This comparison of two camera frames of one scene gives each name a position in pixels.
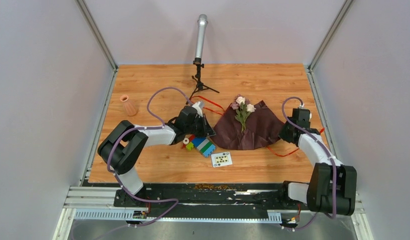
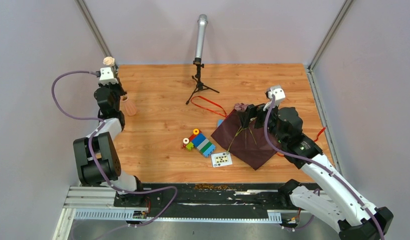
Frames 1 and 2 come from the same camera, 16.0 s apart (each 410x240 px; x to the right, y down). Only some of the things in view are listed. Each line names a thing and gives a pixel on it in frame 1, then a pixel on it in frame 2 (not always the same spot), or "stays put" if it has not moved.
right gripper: [283, 136] -> [252, 111]
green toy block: [190, 146] stays put
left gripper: [206, 130] -> [118, 86]
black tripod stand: [200, 85] stays put
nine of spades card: [221, 159] stays put
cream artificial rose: [240, 99] -> [109, 61]
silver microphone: [202, 23] stays put
